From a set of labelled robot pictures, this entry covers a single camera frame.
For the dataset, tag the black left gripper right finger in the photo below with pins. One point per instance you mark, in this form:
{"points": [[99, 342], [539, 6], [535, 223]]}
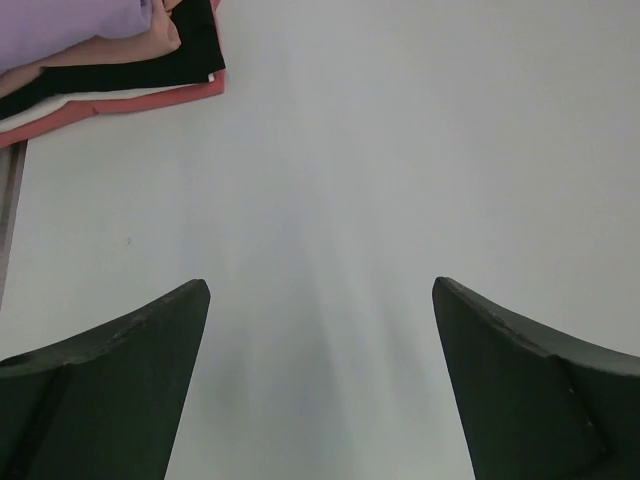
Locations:
{"points": [[534, 402]]}

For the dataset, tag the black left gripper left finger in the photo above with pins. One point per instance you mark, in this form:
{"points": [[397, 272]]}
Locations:
{"points": [[105, 403]]}

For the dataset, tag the folded lilac t-shirt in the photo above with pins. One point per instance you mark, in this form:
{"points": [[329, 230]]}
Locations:
{"points": [[33, 30]]}

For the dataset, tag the folded black t-shirt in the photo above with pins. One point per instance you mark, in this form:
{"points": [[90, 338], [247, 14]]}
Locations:
{"points": [[193, 62]]}

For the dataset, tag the folded peach t-shirt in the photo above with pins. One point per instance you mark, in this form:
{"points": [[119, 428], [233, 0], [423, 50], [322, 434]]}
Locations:
{"points": [[160, 39]]}

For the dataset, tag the folded white t-shirt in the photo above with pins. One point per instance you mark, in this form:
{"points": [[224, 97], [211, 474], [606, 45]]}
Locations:
{"points": [[120, 102]]}

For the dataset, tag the folded coral pink t-shirt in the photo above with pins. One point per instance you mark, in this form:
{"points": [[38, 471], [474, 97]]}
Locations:
{"points": [[66, 116]]}

